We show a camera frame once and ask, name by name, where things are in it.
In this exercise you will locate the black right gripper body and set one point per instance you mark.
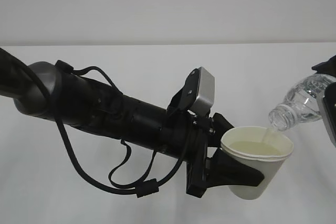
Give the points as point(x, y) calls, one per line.
point(327, 67)

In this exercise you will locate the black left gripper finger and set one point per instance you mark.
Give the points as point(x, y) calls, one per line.
point(223, 170)
point(219, 126)

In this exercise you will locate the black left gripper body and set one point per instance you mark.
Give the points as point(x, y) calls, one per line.
point(191, 134)

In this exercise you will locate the clear water bottle green label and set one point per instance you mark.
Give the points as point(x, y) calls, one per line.
point(300, 103)

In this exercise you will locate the white paper cup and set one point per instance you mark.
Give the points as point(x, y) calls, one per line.
point(245, 145)

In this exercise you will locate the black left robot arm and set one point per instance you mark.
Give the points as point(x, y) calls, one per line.
point(59, 93)

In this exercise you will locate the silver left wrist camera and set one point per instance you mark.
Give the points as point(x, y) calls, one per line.
point(196, 95)

